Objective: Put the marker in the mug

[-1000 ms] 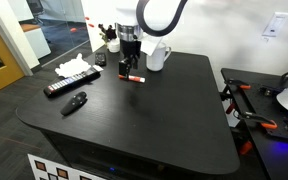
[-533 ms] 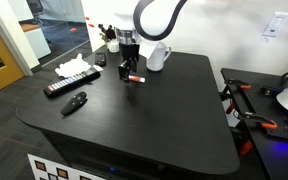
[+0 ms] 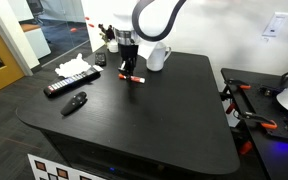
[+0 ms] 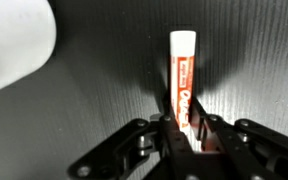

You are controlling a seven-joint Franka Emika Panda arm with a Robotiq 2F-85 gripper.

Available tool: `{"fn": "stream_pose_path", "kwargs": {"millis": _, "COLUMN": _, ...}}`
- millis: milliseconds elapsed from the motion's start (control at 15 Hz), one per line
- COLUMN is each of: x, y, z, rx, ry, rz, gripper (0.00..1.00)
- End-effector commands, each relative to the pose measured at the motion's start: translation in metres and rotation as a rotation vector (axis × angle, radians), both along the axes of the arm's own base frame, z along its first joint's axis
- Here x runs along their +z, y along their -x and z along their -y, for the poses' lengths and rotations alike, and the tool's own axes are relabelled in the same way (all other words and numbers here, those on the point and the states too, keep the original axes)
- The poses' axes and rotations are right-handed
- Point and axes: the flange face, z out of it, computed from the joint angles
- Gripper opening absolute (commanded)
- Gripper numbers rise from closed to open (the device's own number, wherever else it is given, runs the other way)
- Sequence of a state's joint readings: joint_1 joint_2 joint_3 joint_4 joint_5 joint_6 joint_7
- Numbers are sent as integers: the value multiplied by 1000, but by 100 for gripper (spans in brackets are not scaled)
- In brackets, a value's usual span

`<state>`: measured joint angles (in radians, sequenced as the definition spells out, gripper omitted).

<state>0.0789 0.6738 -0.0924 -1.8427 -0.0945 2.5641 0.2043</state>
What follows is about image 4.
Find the white plastic cup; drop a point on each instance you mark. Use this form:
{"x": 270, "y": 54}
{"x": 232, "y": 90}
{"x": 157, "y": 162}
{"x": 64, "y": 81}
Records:
{"x": 10, "y": 43}

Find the orange white marker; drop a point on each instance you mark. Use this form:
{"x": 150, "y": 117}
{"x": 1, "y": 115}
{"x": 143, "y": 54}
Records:
{"x": 182, "y": 73}

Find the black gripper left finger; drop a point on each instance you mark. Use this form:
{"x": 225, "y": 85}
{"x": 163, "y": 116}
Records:
{"x": 134, "y": 150}

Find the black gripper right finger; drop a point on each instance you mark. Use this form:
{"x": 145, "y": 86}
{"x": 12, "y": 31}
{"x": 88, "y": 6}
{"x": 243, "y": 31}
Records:
{"x": 244, "y": 150}

